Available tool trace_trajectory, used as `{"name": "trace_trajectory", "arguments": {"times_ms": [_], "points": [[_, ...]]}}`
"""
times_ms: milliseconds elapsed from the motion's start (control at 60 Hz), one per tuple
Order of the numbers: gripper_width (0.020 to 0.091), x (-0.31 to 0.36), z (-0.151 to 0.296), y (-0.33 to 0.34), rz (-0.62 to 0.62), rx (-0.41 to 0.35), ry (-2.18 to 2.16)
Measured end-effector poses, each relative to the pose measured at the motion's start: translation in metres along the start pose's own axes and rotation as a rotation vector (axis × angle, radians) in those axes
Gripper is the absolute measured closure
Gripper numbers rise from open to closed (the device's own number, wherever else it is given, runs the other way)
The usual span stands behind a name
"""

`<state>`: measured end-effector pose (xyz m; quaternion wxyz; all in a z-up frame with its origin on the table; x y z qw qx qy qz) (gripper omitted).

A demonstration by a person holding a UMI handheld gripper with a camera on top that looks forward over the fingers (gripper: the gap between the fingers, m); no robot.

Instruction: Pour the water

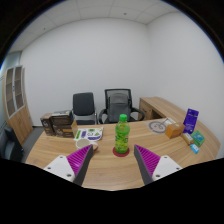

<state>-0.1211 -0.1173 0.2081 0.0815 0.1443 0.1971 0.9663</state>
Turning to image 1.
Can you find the green tea drink bottle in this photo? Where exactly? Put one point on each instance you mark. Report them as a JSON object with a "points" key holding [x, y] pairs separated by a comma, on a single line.
{"points": [[122, 136]]}

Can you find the tan and black carton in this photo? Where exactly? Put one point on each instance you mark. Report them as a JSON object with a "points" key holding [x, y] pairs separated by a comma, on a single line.
{"points": [[65, 131]]}

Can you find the purple pouch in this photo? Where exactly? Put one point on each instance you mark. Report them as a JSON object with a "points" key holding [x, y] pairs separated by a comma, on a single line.
{"points": [[191, 120]]}

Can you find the orange box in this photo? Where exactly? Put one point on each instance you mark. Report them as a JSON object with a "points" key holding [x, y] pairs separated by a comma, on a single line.
{"points": [[174, 130]]}

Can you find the dark armchair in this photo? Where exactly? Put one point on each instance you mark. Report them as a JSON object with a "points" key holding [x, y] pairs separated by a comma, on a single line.
{"points": [[10, 146]]}

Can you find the green box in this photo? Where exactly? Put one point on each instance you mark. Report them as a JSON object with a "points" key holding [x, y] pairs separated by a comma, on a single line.
{"points": [[198, 137]]}

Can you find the grey mesh office chair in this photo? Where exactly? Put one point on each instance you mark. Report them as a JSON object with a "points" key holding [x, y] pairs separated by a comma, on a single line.
{"points": [[118, 106]]}

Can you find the black printed box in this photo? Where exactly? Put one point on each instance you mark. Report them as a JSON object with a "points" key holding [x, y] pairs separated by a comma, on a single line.
{"points": [[62, 118]]}

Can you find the wooden shelf unit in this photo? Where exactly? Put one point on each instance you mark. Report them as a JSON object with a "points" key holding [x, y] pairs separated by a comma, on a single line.
{"points": [[18, 120]]}

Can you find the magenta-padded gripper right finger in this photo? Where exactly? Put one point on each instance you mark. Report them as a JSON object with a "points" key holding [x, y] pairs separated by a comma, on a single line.
{"points": [[163, 166]]}

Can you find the small light blue box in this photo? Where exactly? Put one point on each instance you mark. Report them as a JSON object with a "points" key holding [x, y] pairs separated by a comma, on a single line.
{"points": [[194, 148]]}

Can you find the wooden side desk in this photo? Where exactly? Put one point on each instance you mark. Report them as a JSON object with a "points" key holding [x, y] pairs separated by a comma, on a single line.
{"points": [[156, 105]]}

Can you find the printed sticker sheet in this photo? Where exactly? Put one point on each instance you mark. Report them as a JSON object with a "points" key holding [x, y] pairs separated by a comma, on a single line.
{"points": [[90, 134]]}

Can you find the black office chair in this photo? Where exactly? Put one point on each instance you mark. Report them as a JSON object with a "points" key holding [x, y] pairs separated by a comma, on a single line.
{"points": [[84, 105]]}

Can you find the brown cardboard box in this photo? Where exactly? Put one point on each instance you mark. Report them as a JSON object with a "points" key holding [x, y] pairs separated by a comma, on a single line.
{"points": [[46, 125]]}

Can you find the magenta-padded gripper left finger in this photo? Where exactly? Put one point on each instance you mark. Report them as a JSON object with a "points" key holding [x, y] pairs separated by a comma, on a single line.
{"points": [[63, 166]]}

